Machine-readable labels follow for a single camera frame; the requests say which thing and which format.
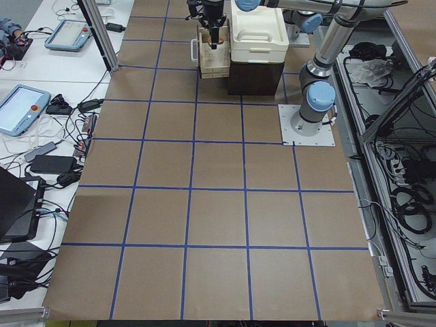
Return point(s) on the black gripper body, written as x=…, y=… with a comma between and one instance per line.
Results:
x=214, y=8

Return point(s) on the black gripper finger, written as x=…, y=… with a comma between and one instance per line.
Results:
x=214, y=34

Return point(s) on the orange grey scissors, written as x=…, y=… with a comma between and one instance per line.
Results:
x=220, y=41

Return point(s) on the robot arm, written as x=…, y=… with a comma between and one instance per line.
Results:
x=346, y=16

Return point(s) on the dark brown drawer cabinet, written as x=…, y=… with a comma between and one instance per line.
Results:
x=254, y=78

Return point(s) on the white plastic tray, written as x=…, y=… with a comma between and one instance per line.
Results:
x=258, y=36

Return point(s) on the teach pendant far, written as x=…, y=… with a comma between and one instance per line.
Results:
x=69, y=36

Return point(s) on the teach pendant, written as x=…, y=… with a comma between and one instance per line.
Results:
x=69, y=36
x=21, y=107

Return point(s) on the teach pendant near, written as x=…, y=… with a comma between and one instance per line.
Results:
x=21, y=107

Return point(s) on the black power brick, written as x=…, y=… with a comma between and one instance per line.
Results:
x=52, y=164

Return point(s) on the black laptop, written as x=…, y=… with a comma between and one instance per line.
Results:
x=21, y=198

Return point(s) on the wooden drawer with white handle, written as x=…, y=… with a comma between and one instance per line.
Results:
x=211, y=63

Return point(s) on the aluminium frame post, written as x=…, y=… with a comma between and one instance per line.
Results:
x=95, y=22

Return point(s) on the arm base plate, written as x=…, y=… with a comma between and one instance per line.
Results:
x=297, y=132

